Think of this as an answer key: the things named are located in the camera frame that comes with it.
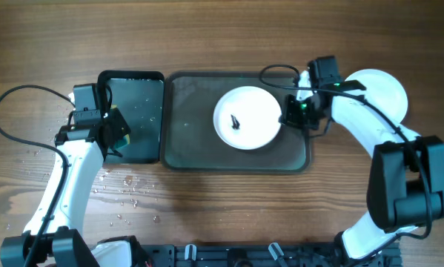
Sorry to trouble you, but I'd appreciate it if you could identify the white plate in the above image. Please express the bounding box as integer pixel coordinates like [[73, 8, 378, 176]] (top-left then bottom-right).
[[346, 69, 408, 122], [213, 86, 282, 150]]

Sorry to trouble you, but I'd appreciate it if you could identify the green yellow sponge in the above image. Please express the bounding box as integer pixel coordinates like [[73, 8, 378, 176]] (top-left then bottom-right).
[[109, 108, 131, 148]]

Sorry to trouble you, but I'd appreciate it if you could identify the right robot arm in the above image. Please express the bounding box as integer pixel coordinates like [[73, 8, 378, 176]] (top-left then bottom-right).
[[281, 56, 444, 266]]

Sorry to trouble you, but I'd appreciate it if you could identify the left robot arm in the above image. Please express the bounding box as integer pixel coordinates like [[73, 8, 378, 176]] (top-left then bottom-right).
[[0, 108, 150, 266]]

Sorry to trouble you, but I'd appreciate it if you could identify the black water tray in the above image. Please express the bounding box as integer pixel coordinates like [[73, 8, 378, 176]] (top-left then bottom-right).
[[97, 70, 165, 165]]

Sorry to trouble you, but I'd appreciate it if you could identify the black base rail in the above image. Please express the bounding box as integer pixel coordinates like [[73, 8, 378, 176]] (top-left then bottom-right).
[[139, 243, 402, 267]]

